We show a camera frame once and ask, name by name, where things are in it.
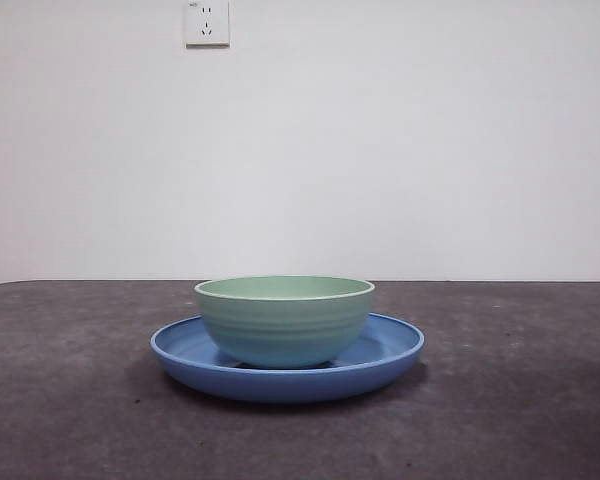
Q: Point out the blue round plate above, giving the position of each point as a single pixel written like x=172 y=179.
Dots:
x=280 y=385

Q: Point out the green ribbed bowl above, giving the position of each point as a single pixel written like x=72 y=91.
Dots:
x=280 y=325

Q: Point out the white wall socket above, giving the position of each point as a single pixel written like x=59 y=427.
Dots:
x=207 y=22

